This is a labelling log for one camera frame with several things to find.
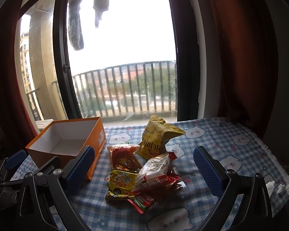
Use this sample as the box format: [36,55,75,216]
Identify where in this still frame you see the gold noodle snack packet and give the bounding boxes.
[105,169,138,202]

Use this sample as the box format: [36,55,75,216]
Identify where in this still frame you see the clear red spicy snack pack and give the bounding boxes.
[107,143,142,172]

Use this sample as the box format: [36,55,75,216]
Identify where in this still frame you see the red spicy strip packet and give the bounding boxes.
[127,174,181,214]

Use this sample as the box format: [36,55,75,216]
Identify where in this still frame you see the white red cracker bag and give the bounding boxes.
[132,152,181,194]

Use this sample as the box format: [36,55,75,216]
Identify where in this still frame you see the yellow Korean chip bag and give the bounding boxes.
[136,115,186,160]

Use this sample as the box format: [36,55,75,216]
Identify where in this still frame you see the red curtain left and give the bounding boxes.
[0,0,37,149]

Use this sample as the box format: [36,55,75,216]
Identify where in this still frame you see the orange cardboard box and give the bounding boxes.
[26,117,106,180]

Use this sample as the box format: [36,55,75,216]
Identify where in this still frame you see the air conditioner outdoor unit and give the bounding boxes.
[35,119,54,132]

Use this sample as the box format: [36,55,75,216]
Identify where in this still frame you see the blue checked tablecloth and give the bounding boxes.
[9,117,289,231]

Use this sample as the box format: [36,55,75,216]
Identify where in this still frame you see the balcony railing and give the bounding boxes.
[26,60,177,121]

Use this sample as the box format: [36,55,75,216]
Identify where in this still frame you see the hanging grey towel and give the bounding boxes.
[67,0,84,51]

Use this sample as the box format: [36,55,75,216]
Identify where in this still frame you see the hanging white towel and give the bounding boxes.
[93,0,109,28]

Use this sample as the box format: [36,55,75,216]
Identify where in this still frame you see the brown curtain right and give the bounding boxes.
[202,0,289,135]

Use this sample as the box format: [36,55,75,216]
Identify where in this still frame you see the black window frame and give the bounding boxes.
[53,0,200,121]

